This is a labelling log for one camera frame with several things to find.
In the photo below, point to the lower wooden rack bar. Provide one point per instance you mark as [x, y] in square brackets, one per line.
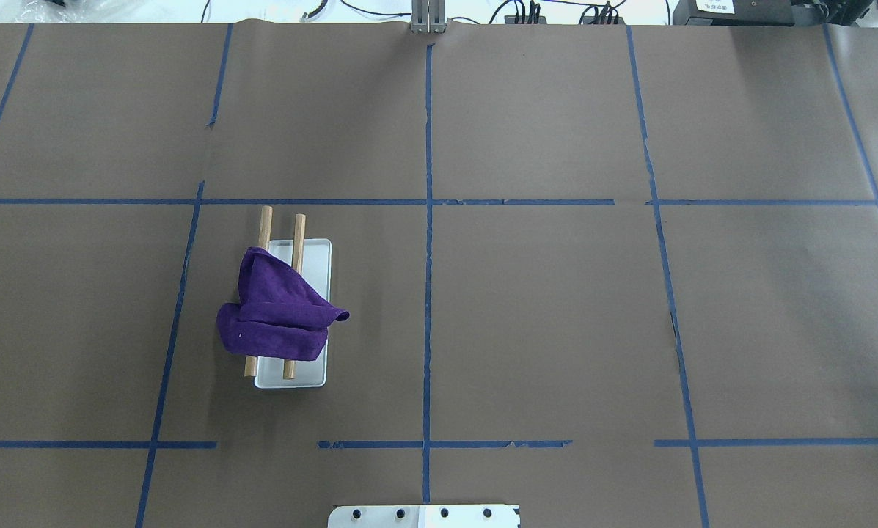
[296, 260]

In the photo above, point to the white towel rack base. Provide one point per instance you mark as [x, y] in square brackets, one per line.
[269, 372]

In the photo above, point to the aluminium frame post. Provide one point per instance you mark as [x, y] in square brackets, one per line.
[428, 17]

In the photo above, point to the wooden rack bar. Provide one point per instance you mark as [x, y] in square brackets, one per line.
[264, 238]
[296, 260]

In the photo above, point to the upper wooden rack bar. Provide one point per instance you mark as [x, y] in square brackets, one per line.
[264, 238]

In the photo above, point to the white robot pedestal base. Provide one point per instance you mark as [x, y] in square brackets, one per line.
[455, 515]

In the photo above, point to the black computer box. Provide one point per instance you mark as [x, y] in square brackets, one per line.
[733, 13]

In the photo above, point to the purple microfiber towel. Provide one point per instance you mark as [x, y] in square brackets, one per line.
[278, 313]

